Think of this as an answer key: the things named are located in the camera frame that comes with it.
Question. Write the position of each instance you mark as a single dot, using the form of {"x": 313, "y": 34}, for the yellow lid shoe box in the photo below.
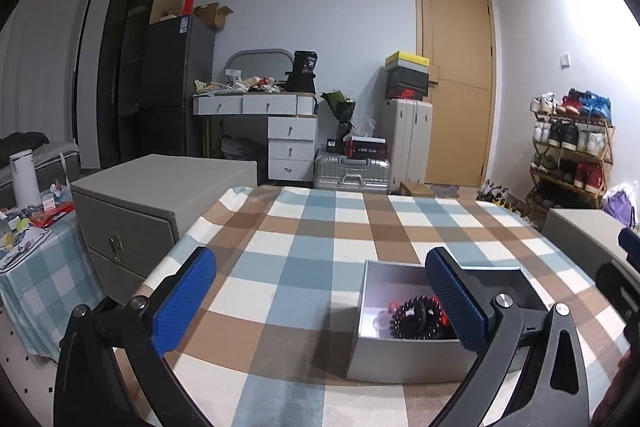
{"x": 407, "y": 59}

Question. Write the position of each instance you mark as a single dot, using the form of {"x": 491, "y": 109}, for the black wardrobe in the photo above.
{"x": 125, "y": 72}

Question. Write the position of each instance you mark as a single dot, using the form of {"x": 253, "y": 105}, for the dark grey fridge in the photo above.
{"x": 175, "y": 92}

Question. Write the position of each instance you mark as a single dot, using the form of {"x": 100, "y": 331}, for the clutter on dresser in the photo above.
{"x": 237, "y": 84}

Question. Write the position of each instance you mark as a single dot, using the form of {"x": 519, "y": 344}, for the open cardboard box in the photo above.
{"x": 215, "y": 14}

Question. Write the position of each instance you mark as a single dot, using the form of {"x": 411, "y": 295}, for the grey nightstand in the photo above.
{"x": 150, "y": 202}
{"x": 582, "y": 234}

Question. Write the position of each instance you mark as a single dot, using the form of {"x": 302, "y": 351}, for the silver suitcase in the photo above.
{"x": 352, "y": 172}

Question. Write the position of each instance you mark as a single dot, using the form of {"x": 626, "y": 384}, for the dark wrapped bouquet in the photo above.
{"x": 340, "y": 107}

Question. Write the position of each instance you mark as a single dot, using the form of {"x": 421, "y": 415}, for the white dresser desk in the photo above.
{"x": 280, "y": 132}

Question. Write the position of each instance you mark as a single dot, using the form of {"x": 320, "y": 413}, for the shoes on floor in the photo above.
{"x": 495, "y": 195}

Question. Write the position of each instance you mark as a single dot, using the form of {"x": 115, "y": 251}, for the small red box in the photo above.
{"x": 189, "y": 2}

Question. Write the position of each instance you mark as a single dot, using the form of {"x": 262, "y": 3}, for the black bucket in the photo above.
{"x": 305, "y": 62}

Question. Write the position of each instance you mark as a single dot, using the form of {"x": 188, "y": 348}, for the small black box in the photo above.
{"x": 335, "y": 145}

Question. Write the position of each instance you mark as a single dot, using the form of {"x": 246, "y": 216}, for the white wall switch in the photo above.
{"x": 565, "y": 59}

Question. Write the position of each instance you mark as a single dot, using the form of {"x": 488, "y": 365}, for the grey sofa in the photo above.
{"x": 47, "y": 162}

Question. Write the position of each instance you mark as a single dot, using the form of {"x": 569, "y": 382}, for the checked cloth side table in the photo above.
{"x": 35, "y": 267}

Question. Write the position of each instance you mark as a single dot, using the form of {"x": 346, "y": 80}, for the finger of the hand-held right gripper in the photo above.
{"x": 617, "y": 287}
{"x": 631, "y": 241}

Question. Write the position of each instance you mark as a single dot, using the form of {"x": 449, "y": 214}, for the snack packets on side table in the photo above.
{"x": 35, "y": 219}

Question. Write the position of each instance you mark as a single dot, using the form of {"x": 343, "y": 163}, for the purple plastic bag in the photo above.
{"x": 622, "y": 205}

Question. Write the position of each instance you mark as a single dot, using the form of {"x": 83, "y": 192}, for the person's right hand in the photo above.
{"x": 612, "y": 399}

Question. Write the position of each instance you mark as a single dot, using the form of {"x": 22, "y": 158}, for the small cardboard floor box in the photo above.
{"x": 417, "y": 190}

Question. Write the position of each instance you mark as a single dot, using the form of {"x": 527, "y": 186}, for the grey cardboard box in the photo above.
{"x": 400, "y": 362}

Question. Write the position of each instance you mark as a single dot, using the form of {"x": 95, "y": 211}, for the white curtain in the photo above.
{"x": 40, "y": 57}

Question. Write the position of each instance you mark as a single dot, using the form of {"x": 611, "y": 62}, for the black and red shoe box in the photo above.
{"x": 407, "y": 93}

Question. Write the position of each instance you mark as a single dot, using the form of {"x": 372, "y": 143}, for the white suitcase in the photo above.
{"x": 407, "y": 139}

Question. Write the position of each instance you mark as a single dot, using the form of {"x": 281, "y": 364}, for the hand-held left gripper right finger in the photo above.
{"x": 457, "y": 307}

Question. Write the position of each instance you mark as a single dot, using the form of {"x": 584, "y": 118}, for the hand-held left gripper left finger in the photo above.
{"x": 185, "y": 297}

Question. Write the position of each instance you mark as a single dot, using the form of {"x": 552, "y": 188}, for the wooden shoe rack with shoes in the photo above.
{"x": 570, "y": 132}

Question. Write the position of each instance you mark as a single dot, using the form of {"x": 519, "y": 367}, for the arched grey mirror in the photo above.
{"x": 260, "y": 64}

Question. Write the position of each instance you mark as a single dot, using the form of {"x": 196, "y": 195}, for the wooden door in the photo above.
{"x": 460, "y": 107}

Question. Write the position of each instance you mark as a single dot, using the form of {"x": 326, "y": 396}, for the white thermos bottle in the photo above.
{"x": 25, "y": 179}

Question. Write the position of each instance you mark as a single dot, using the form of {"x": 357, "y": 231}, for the grey clothes pile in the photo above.
{"x": 240, "y": 148}

